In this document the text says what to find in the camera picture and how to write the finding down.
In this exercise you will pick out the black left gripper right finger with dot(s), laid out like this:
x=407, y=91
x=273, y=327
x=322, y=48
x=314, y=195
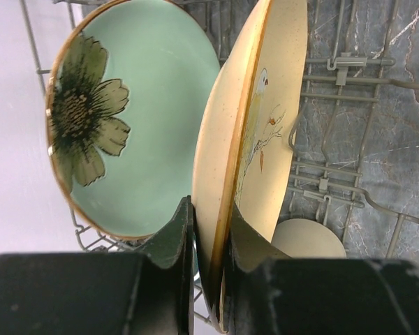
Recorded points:
x=249, y=293

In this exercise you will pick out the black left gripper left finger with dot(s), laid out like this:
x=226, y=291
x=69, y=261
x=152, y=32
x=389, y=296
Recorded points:
x=164, y=297

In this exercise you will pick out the cream bird plate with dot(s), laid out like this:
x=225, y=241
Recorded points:
x=243, y=154

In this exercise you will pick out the green flower plate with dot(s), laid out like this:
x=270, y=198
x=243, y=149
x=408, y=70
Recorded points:
x=124, y=103

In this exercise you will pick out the beige cup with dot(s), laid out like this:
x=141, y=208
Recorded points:
x=303, y=238

